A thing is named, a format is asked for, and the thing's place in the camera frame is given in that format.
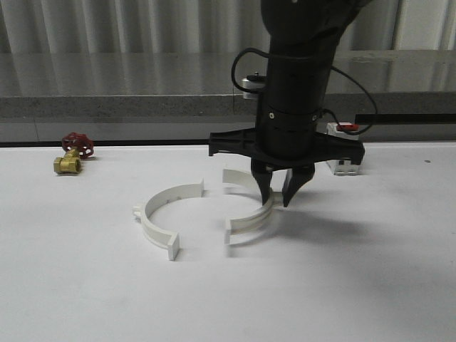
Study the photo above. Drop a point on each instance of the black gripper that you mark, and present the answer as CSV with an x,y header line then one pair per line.
x,y
285,140

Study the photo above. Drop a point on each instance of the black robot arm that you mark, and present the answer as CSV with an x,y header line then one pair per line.
x,y
304,36

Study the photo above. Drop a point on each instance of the brass valve red handwheel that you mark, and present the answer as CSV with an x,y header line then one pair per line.
x,y
77,147

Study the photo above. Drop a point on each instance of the grey stone counter ledge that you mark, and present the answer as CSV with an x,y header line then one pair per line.
x,y
167,97

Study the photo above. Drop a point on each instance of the white circuit breaker red switch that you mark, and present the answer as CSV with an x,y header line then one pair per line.
x,y
342,167

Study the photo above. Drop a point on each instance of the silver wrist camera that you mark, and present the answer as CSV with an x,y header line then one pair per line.
x,y
253,82

